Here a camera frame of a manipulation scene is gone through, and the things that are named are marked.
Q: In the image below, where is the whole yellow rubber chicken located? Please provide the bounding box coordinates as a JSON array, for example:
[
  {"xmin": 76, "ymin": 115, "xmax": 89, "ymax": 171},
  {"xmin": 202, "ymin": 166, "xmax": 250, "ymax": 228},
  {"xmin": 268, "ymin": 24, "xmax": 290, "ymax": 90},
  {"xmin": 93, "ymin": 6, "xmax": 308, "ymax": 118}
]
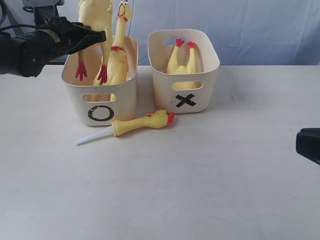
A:
[
  {"xmin": 93, "ymin": 0, "xmax": 131, "ymax": 86},
  {"xmin": 78, "ymin": 0, "xmax": 113, "ymax": 85}
]

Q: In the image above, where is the blue backdrop cloth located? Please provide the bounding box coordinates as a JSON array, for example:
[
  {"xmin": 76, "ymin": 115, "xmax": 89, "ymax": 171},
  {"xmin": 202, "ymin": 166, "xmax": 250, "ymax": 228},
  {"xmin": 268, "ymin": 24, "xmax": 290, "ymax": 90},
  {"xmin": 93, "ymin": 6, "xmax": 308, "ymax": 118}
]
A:
[{"xmin": 0, "ymin": 0, "xmax": 320, "ymax": 67}]

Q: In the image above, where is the detached yellow chicken head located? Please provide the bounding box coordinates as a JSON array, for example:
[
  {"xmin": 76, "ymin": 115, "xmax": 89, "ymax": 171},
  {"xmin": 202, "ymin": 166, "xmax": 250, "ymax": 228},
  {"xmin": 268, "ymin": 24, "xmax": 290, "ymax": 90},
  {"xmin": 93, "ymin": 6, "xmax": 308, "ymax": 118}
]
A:
[{"xmin": 75, "ymin": 109, "xmax": 175, "ymax": 146}]

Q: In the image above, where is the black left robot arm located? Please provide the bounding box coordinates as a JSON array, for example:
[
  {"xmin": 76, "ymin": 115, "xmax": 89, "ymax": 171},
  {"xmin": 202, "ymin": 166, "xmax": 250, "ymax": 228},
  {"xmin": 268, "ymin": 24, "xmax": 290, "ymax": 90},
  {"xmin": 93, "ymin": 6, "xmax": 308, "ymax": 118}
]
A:
[{"xmin": 0, "ymin": 16, "xmax": 107, "ymax": 78}]

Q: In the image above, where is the headless yellow rubber chicken body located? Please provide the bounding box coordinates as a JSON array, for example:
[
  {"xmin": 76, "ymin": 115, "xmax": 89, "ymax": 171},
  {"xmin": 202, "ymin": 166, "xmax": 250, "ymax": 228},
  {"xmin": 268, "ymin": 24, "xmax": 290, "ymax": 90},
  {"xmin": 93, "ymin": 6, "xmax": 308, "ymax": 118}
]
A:
[{"xmin": 166, "ymin": 38, "xmax": 203, "ymax": 90}]

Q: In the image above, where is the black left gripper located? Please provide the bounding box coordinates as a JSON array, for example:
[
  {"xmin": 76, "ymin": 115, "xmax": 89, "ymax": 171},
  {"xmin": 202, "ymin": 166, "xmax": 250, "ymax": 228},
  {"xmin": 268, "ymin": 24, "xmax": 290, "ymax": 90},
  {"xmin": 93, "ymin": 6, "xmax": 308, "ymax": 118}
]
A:
[{"xmin": 22, "ymin": 17, "xmax": 107, "ymax": 58}]

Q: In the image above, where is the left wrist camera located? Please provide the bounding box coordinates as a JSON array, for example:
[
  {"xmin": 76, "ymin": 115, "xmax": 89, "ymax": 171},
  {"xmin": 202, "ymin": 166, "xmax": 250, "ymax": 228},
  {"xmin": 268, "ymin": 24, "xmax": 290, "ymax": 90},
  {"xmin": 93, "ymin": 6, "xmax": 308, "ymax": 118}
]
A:
[{"xmin": 21, "ymin": 0, "xmax": 65, "ymax": 26}]

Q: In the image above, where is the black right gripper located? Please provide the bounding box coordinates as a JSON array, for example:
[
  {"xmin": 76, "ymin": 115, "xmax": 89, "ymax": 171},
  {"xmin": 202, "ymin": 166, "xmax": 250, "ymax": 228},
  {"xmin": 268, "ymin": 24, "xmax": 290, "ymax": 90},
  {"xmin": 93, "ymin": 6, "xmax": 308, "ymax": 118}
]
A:
[{"xmin": 295, "ymin": 127, "xmax": 320, "ymax": 165}]

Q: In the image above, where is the cream bin marked X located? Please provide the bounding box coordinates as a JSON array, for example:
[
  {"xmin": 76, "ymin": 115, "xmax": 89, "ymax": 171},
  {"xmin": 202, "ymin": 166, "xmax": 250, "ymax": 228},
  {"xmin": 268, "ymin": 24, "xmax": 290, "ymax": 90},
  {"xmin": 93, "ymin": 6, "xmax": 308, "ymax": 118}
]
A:
[{"xmin": 147, "ymin": 29, "xmax": 220, "ymax": 114}]

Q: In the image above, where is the cream bin marked O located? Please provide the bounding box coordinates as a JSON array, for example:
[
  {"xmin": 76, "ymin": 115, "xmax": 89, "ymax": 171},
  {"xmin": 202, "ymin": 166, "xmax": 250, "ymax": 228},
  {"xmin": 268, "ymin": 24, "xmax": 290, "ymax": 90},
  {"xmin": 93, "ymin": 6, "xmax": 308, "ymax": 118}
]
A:
[{"xmin": 61, "ymin": 36, "xmax": 139, "ymax": 127}]

